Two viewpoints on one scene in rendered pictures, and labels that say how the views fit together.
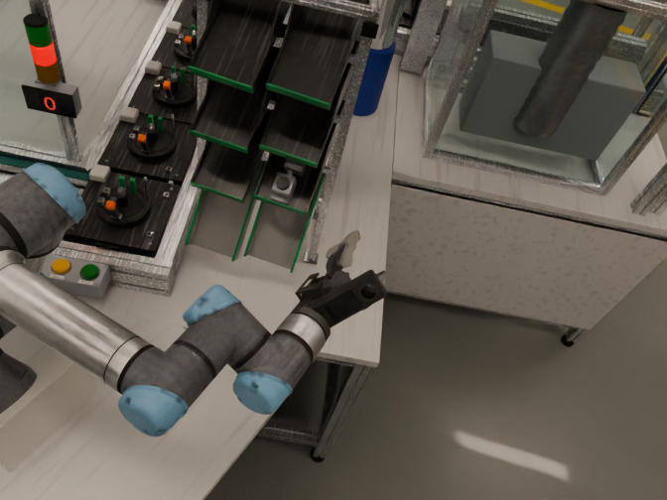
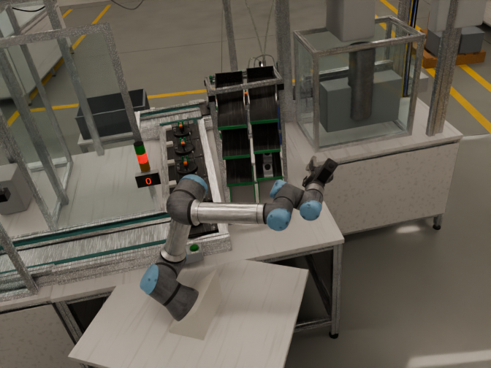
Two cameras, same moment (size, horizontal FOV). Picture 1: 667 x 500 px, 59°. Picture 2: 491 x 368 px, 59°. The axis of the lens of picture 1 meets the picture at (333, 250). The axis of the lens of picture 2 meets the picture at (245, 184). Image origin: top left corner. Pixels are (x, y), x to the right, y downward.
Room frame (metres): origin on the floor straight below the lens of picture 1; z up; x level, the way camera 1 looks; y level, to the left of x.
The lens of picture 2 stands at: (-0.84, 0.24, 2.46)
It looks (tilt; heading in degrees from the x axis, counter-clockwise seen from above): 36 degrees down; 1
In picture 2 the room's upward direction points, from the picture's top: 7 degrees counter-clockwise
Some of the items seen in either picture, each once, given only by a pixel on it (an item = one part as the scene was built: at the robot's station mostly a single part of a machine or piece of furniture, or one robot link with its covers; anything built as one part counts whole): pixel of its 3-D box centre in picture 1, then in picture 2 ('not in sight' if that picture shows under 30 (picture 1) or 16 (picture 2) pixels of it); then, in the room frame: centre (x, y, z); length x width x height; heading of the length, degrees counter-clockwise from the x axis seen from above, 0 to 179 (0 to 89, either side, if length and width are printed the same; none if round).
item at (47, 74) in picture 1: (47, 68); (144, 165); (1.05, 0.78, 1.28); 0.05 x 0.05 x 0.05
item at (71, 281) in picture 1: (64, 274); (181, 255); (0.73, 0.63, 0.93); 0.21 x 0.07 x 0.06; 97
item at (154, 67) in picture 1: (174, 82); (185, 163); (1.45, 0.63, 1.01); 0.24 x 0.24 x 0.13; 7
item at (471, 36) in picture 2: not in sight; (438, 36); (5.34, -2.71, 0.20); 1.20 x 0.80 x 0.41; 179
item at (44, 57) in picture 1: (43, 51); (142, 157); (1.05, 0.78, 1.33); 0.05 x 0.05 x 0.05
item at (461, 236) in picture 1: (492, 212); (362, 174); (1.92, -0.63, 0.43); 1.11 x 0.68 x 0.86; 97
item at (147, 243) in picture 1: (124, 209); (193, 220); (0.95, 0.57, 0.96); 0.24 x 0.24 x 0.02; 7
